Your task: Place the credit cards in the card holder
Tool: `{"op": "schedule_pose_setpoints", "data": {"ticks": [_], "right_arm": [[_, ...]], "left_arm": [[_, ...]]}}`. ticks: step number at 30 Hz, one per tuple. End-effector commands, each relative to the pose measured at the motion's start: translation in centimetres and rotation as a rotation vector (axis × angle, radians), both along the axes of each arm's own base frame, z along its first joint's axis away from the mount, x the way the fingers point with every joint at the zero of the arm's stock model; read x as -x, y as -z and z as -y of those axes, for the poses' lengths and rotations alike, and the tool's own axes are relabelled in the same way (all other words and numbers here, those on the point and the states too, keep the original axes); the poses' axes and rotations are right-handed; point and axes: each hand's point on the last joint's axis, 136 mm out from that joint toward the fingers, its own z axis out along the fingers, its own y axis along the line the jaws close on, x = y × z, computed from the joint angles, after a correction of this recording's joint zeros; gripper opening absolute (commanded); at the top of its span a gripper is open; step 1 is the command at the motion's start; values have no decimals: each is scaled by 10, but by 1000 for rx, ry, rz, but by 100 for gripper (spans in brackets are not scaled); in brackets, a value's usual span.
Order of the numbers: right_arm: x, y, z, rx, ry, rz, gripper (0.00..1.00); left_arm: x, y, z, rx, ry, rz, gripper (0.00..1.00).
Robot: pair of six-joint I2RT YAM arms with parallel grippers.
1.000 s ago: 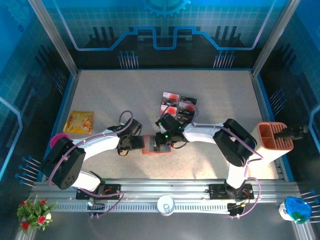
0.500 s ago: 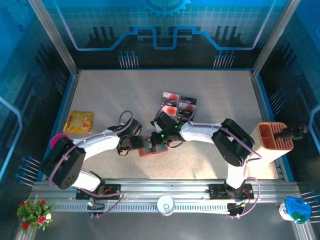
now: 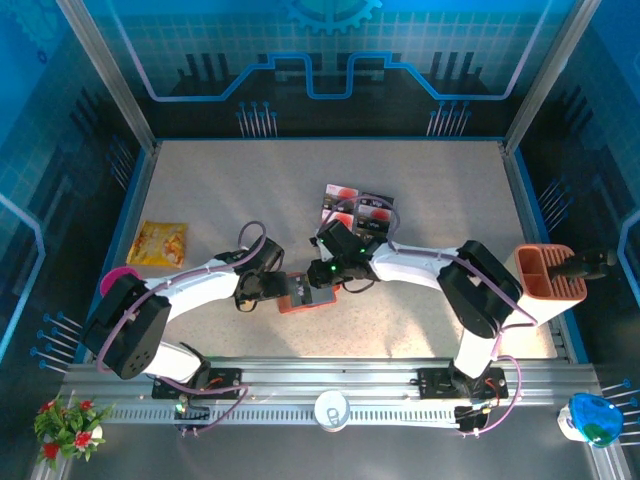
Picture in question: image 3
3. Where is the orange card holder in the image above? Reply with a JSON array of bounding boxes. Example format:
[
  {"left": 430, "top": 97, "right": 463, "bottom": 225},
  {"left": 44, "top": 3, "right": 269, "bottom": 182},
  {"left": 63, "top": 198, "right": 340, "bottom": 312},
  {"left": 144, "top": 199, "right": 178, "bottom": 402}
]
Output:
[{"left": 277, "top": 271, "right": 338, "bottom": 315}]

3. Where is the potted plant with red flowers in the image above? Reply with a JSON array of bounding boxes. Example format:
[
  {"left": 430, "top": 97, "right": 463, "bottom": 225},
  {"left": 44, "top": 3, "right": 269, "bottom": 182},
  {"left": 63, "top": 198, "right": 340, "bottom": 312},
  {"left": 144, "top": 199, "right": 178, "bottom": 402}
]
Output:
[{"left": 32, "top": 394, "right": 114, "bottom": 471}]

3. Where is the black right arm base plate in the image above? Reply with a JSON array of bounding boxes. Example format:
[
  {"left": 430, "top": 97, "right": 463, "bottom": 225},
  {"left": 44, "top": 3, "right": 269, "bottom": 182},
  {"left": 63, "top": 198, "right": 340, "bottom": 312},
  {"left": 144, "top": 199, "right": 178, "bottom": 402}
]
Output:
[{"left": 417, "top": 367, "right": 509, "bottom": 401}]

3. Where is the magenta round disc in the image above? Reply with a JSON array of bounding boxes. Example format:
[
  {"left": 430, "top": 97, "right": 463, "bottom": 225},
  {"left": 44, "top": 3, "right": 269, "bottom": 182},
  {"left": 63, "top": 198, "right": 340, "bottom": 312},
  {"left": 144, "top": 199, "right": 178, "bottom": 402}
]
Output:
[{"left": 99, "top": 267, "right": 141, "bottom": 299}]

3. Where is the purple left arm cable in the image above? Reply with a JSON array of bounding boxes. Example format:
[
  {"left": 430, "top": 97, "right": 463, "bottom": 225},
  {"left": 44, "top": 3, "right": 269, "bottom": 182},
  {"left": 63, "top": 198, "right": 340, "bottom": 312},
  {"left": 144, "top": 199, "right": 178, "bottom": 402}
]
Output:
[{"left": 95, "top": 220, "right": 267, "bottom": 437}]

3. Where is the grey slotted cable duct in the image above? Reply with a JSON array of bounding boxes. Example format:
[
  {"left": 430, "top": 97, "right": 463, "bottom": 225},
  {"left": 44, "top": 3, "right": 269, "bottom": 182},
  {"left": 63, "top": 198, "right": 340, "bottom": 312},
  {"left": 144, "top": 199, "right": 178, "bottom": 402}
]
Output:
[{"left": 107, "top": 405, "right": 464, "bottom": 427}]

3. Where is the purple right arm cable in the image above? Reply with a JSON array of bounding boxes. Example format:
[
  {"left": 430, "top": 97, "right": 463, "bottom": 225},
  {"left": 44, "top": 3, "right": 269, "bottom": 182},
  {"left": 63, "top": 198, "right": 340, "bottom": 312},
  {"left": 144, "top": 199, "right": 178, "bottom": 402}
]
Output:
[{"left": 321, "top": 195, "right": 540, "bottom": 439}]

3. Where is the orange and white utensil rack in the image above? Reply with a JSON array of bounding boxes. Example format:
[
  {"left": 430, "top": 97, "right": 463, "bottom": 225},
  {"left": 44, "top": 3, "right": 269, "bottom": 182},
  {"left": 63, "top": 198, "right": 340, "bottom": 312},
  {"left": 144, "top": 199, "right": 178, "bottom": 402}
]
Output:
[{"left": 513, "top": 243, "right": 589, "bottom": 324}]

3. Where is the aluminium frame post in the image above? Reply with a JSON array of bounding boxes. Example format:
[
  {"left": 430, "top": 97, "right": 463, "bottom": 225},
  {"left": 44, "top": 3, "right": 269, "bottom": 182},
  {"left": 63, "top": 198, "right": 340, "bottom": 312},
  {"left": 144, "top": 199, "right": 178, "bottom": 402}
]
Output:
[
  {"left": 502, "top": 0, "right": 604, "bottom": 154},
  {"left": 53, "top": 0, "right": 160, "bottom": 154}
]

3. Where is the group of red-black packets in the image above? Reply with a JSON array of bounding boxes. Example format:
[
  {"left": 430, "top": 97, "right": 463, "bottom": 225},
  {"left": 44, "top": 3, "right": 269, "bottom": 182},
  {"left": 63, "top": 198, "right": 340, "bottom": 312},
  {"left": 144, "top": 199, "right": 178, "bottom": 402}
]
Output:
[{"left": 317, "top": 180, "right": 397, "bottom": 246}]

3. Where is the aluminium mounting rail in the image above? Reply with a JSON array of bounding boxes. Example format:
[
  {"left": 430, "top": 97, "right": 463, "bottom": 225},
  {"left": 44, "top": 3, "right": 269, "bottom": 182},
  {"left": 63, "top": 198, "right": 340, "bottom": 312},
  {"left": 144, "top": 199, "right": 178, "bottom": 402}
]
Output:
[{"left": 59, "top": 355, "right": 604, "bottom": 404}]

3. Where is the yellow snack bag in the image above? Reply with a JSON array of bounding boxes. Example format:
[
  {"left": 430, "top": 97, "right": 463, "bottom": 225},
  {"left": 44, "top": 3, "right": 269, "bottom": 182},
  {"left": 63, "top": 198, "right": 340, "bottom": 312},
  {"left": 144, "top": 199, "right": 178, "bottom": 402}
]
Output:
[{"left": 125, "top": 220, "right": 190, "bottom": 266}]

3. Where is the black handled tool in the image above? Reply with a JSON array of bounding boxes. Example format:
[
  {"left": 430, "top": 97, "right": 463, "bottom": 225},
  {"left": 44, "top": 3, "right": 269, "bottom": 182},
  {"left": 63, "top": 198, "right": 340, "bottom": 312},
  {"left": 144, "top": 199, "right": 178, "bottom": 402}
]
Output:
[{"left": 549, "top": 248, "right": 619, "bottom": 282}]

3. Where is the blue table edge strip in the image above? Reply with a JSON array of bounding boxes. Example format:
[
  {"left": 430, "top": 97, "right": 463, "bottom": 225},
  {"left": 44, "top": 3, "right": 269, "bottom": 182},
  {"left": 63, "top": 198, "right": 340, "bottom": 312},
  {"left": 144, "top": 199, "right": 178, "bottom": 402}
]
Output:
[
  {"left": 73, "top": 141, "right": 160, "bottom": 364},
  {"left": 509, "top": 141, "right": 591, "bottom": 365},
  {"left": 154, "top": 135, "right": 506, "bottom": 143}
]

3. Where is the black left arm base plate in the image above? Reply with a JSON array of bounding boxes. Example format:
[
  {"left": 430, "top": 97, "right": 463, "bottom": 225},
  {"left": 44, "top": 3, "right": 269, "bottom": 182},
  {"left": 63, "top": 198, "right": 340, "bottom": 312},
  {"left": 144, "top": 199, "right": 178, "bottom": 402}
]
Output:
[{"left": 151, "top": 367, "right": 245, "bottom": 401}]

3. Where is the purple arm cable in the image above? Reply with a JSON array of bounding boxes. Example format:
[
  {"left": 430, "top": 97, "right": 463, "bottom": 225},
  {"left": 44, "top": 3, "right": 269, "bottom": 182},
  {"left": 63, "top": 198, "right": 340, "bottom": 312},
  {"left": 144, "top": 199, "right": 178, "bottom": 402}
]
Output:
[
  {"left": 95, "top": 220, "right": 267, "bottom": 437},
  {"left": 321, "top": 195, "right": 540, "bottom": 439}
]

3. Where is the black VIP card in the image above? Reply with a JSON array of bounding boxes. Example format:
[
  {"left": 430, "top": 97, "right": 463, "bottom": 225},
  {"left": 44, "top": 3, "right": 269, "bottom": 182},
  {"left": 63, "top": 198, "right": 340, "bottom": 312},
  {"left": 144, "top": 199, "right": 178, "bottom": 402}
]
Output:
[
  {"left": 359, "top": 192, "right": 395, "bottom": 211},
  {"left": 287, "top": 278, "right": 315, "bottom": 307},
  {"left": 321, "top": 195, "right": 357, "bottom": 214},
  {"left": 353, "top": 219, "right": 390, "bottom": 236}
]

